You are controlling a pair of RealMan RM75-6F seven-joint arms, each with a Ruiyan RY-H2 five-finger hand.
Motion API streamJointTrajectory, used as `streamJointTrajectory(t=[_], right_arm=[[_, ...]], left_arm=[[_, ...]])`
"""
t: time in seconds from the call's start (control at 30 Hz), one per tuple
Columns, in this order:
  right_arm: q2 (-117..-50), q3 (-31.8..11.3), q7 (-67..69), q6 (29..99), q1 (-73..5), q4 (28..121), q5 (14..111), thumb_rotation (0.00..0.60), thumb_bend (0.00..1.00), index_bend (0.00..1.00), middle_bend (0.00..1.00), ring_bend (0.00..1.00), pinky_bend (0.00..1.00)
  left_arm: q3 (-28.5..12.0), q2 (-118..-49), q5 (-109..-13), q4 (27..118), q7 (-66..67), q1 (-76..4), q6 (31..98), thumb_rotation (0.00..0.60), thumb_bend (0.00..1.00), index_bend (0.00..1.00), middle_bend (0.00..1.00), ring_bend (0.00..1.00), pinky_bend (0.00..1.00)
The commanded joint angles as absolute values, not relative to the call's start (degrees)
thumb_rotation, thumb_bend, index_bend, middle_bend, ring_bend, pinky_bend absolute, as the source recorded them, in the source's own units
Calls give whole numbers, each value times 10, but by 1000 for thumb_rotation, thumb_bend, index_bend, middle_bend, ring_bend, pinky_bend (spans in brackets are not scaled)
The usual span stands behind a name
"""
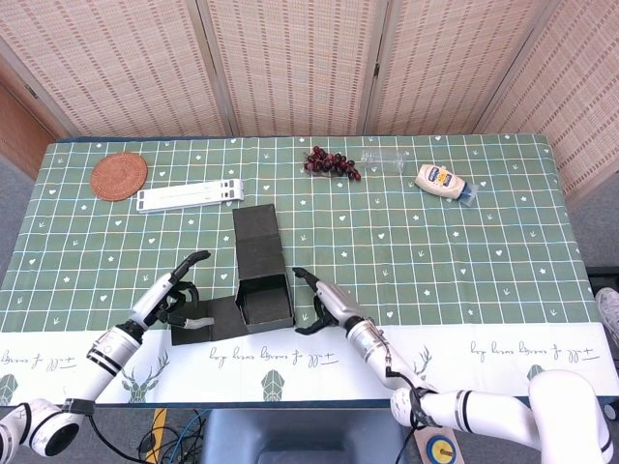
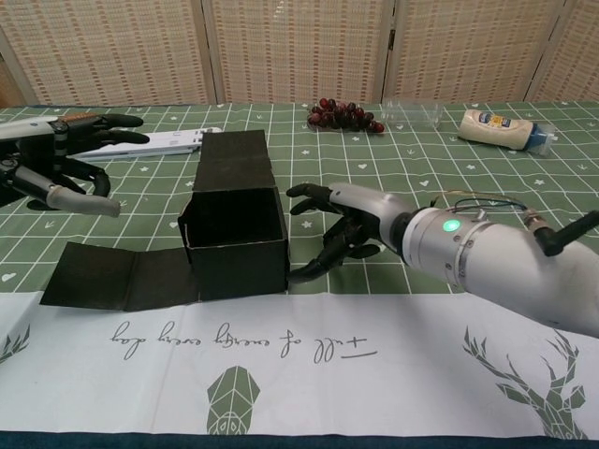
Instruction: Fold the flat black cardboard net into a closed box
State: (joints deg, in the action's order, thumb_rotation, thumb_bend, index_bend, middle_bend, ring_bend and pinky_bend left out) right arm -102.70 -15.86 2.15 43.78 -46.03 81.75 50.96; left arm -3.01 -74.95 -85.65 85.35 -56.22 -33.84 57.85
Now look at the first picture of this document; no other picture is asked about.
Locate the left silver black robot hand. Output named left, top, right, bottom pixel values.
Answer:
left=129, top=249, right=214, bottom=331

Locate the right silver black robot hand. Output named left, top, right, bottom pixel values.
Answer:
left=291, top=266, right=365, bottom=335

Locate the black foldable cardboard box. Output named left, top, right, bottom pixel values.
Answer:
left=169, top=204, right=296, bottom=347

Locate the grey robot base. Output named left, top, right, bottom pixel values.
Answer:
left=200, top=408, right=412, bottom=464

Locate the white folding laptop stand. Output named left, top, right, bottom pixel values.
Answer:
left=136, top=178, right=246, bottom=215

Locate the green checked tablecloth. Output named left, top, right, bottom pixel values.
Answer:
left=0, top=133, right=619, bottom=407

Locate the round woven rattan coaster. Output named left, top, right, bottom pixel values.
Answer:
left=89, top=152, right=149, bottom=200

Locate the dark red grape bunch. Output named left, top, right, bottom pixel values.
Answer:
left=303, top=145, right=363, bottom=183

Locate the clear plastic cup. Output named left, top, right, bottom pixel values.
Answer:
left=360, top=148, right=406, bottom=175

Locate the cream mayonnaise squeeze bottle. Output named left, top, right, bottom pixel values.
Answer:
left=414, top=163, right=479, bottom=208

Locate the wooden board with yellow disc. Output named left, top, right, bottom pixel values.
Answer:
left=413, top=424, right=465, bottom=464

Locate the brown wooden door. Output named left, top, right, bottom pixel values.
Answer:
left=0, top=81, right=59, bottom=180

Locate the woven bamboo folding screen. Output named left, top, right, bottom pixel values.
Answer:
left=0, top=0, right=619, bottom=199

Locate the black furniture base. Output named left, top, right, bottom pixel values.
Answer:
left=587, top=266, right=619, bottom=291

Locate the white sneaker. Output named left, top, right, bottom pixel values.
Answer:
left=594, top=287, right=619, bottom=349

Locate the blue floor cable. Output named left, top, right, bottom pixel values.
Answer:
left=173, top=410, right=204, bottom=460

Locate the black floor cable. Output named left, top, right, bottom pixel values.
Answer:
left=91, top=405, right=204, bottom=464

